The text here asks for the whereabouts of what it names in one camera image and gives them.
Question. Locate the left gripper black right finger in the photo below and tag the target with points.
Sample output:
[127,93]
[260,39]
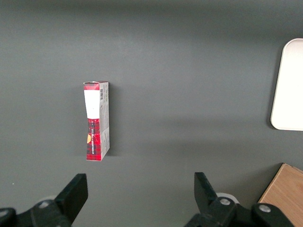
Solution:
[208,203]

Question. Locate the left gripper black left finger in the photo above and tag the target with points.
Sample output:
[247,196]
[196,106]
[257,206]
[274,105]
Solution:
[71,198]

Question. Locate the wooden drawer cabinet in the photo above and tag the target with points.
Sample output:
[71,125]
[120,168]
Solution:
[286,189]

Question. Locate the red plaid cardboard box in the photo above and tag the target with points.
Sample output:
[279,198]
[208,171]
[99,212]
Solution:
[93,142]

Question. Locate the beige plastic tray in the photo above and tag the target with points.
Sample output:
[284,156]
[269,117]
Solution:
[291,89]

